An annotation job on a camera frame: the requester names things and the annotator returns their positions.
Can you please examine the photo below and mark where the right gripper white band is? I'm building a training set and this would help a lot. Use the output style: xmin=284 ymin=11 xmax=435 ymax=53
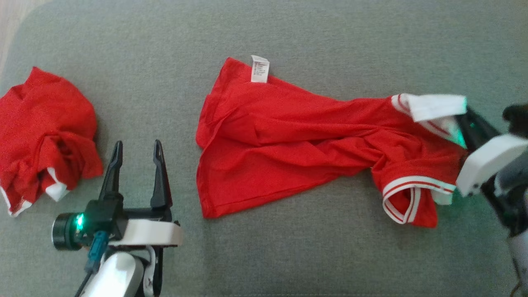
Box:
xmin=455 ymin=106 xmax=528 ymax=198

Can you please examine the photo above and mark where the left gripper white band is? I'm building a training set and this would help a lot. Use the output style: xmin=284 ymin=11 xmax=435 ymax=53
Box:
xmin=85 ymin=139 xmax=184 ymax=248

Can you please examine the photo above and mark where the red shorts white side stripe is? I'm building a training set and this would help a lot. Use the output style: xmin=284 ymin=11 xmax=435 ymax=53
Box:
xmin=0 ymin=66 xmax=104 ymax=218

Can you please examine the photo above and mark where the red polo shirt white collar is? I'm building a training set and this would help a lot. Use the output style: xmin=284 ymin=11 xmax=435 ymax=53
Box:
xmin=195 ymin=55 xmax=469 ymax=229

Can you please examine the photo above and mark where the grey fabric sofa seat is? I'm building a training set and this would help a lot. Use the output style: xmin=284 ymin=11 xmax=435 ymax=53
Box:
xmin=0 ymin=0 xmax=528 ymax=297

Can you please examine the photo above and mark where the left camera cable teal plug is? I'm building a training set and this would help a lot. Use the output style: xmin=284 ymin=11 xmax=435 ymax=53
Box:
xmin=74 ymin=231 xmax=110 ymax=297

